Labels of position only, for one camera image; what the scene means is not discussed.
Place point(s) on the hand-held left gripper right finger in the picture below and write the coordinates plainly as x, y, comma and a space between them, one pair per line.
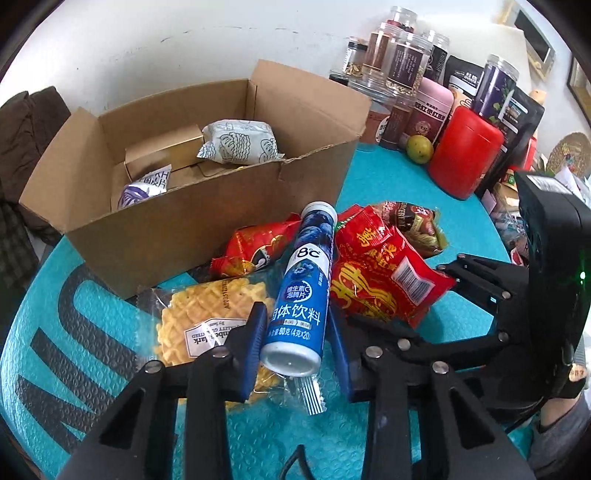
341, 355

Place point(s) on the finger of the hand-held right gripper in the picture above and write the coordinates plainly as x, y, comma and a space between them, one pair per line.
461, 353
489, 286

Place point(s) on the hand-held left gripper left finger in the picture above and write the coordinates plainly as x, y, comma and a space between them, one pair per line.
254, 341

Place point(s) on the yellow waffle snack bag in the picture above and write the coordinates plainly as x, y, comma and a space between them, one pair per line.
203, 304

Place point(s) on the blue tablet tube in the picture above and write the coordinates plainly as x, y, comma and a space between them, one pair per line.
300, 286

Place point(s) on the brown chestnut snack packet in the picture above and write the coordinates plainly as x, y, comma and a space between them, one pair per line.
415, 226

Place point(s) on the red picture snack bag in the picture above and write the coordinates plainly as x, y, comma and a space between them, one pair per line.
249, 244

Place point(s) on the red green-edged snack packet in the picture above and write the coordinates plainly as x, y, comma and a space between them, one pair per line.
369, 237

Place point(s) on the cardboard box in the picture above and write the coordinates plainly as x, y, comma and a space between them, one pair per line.
184, 235

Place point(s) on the silver purple snack packet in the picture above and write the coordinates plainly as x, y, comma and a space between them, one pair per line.
143, 187

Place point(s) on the white patterned snack packet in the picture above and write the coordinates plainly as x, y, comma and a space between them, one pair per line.
240, 143

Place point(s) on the small gold box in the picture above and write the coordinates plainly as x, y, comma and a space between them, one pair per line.
164, 150

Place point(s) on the round woven mat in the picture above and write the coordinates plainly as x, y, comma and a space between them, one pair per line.
572, 152

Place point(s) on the red canister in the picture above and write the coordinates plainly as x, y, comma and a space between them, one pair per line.
464, 152

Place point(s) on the yellow-green fruit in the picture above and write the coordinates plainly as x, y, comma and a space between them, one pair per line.
419, 148

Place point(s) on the large black labelled pouch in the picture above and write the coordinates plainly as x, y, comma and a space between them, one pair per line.
521, 124

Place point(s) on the pink canister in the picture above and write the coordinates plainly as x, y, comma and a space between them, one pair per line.
434, 113

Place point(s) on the purple label jar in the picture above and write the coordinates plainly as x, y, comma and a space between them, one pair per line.
496, 87

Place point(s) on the small black pouch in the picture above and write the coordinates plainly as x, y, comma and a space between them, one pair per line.
461, 76

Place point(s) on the row of clear food jars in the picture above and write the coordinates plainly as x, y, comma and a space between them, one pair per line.
406, 60

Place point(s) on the white foam board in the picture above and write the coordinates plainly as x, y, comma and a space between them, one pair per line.
475, 41

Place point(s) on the plaid cloth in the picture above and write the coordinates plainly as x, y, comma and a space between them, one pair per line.
14, 244

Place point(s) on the brown jacket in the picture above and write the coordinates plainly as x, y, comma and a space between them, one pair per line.
27, 124

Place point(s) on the dark picture frame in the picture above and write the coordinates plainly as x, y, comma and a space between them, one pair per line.
581, 83

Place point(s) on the cream picture frame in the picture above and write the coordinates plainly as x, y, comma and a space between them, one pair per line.
531, 32

